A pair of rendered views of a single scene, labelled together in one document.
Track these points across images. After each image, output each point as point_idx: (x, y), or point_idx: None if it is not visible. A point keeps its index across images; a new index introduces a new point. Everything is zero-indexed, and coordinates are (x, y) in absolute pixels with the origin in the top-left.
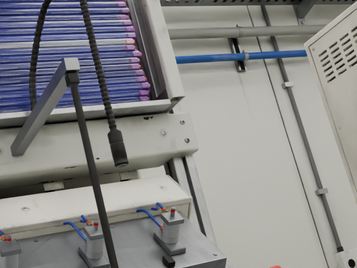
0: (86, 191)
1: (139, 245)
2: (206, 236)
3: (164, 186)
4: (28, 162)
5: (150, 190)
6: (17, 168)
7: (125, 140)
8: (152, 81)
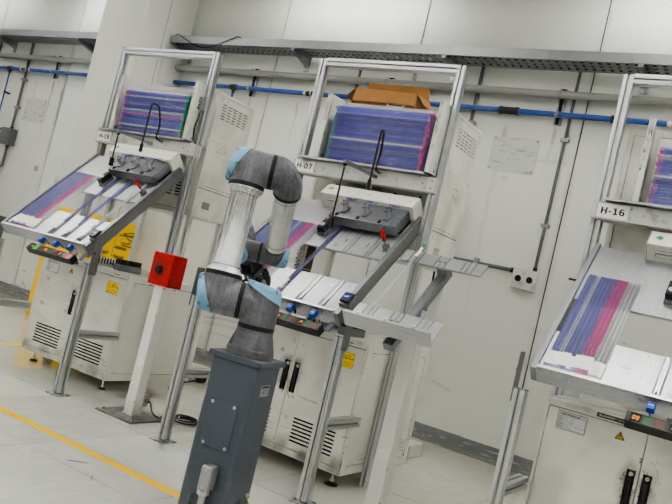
0: (390, 195)
1: (381, 215)
2: (425, 224)
3: (412, 201)
4: (377, 181)
5: (405, 201)
6: (373, 182)
7: (408, 182)
8: None
